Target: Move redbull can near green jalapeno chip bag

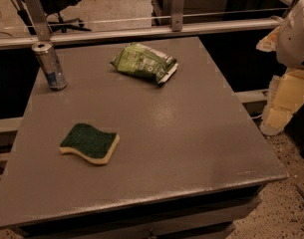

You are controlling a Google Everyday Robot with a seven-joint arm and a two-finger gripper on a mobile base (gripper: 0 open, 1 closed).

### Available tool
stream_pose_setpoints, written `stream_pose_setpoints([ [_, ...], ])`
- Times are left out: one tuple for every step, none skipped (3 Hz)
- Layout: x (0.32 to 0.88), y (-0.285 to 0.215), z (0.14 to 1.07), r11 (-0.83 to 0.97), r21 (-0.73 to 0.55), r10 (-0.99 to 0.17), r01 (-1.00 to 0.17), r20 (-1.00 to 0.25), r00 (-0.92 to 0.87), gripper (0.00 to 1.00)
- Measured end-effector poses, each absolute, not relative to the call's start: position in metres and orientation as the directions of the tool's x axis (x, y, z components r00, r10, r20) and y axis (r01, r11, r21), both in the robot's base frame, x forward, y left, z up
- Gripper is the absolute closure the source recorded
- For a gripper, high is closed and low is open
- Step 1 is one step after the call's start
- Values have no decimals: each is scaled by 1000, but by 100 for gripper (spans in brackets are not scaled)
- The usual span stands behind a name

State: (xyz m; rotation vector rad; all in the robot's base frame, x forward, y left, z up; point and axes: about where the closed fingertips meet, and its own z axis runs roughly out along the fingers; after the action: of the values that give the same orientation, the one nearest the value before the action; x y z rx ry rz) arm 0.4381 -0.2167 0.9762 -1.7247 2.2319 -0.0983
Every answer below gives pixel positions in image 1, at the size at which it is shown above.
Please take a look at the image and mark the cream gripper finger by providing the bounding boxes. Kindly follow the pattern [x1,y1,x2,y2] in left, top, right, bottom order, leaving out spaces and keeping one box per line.
[259,76,293,135]
[256,27,280,52]

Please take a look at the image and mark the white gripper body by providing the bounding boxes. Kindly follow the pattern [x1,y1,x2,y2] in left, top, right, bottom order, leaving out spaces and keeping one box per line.
[273,68,304,114]

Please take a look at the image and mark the silver blue redbull can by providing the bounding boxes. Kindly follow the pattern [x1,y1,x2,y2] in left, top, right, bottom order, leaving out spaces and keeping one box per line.
[32,42,67,91]

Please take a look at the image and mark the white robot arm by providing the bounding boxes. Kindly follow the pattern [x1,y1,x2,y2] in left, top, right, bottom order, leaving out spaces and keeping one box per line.
[256,0,304,135]

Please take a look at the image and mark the green jalapeno chip bag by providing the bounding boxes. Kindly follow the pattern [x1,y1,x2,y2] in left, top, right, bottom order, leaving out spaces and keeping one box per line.
[111,43,178,85]

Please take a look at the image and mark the metal railing bar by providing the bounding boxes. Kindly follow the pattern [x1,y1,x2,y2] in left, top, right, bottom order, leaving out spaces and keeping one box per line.
[0,18,282,51]

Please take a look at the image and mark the green yellow sponge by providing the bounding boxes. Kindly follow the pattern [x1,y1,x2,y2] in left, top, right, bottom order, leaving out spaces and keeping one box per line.
[59,123,120,165]

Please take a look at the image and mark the black office chair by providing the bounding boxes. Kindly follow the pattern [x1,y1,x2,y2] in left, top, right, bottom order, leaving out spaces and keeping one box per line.
[40,0,89,33]

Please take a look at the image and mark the white cable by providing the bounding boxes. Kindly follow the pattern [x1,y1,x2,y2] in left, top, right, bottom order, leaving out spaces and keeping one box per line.
[0,7,290,30]

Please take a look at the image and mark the middle metal bracket post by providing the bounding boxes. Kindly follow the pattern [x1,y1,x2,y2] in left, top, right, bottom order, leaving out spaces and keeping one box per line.
[170,0,184,32]

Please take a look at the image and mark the metal bracket post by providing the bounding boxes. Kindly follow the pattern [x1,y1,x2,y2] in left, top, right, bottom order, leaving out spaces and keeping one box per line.
[170,0,184,32]
[23,0,52,41]

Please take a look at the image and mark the left metal bracket post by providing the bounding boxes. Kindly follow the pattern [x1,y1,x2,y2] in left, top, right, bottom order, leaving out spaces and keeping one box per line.
[23,0,52,41]

